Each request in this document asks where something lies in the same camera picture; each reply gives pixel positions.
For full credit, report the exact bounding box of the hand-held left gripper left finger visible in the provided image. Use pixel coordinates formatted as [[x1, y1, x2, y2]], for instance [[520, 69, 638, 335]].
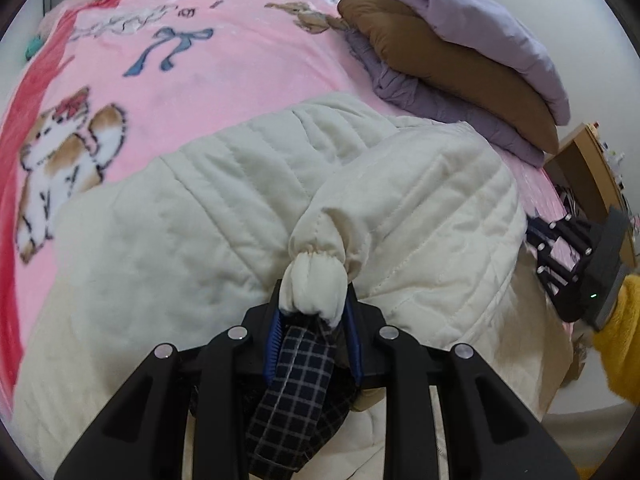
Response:
[[54, 280, 286, 480]]

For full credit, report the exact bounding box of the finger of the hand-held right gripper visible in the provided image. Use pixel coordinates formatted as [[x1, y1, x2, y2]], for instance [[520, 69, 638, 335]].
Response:
[[526, 214, 597, 261], [534, 246, 587, 302]]

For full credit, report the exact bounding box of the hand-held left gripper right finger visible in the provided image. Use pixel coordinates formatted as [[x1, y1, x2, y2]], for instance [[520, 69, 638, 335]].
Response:
[[344, 282, 583, 480]]

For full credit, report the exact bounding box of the cream quilted hooded jacket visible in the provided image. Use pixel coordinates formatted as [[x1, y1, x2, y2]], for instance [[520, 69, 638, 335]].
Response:
[[10, 91, 576, 480]]

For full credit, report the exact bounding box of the brown pillow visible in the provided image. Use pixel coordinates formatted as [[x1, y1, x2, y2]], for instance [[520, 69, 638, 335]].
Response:
[[337, 0, 560, 155]]

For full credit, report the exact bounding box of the purple folded quilt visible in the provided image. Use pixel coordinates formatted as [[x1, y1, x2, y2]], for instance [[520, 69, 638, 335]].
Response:
[[347, 0, 572, 168]]

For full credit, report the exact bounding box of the pink printed blanket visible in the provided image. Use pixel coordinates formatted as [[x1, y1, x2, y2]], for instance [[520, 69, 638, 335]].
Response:
[[0, 0, 573, 411]]

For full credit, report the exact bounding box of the pink pillow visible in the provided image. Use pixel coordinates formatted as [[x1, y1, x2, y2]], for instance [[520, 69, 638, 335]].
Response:
[[39, 0, 112, 31]]

